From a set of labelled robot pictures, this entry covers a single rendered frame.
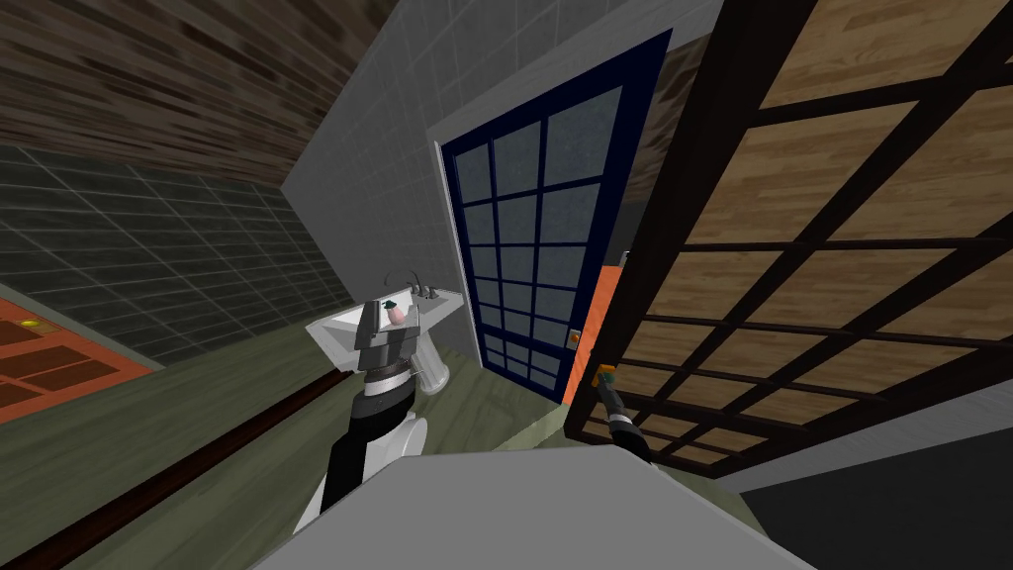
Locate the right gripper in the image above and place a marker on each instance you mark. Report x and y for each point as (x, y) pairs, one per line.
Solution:
(612, 396)

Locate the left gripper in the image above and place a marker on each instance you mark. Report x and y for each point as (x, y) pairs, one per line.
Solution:
(389, 348)

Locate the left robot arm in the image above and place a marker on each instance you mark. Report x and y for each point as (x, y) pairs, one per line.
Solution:
(356, 459)

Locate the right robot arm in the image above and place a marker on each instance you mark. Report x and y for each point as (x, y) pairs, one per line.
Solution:
(633, 435)

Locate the plain orange door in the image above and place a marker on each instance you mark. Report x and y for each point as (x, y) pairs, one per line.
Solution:
(601, 317)

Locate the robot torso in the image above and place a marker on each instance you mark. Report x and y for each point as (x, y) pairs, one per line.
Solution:
(538, 514)

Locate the navy blue glazed door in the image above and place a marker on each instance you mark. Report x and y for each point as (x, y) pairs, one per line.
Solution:
(522, 237)

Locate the orange panelled door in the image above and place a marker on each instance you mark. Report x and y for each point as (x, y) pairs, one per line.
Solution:
(55, 364)

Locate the white pedestal sink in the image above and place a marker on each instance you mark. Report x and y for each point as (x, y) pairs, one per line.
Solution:
(336, 336)

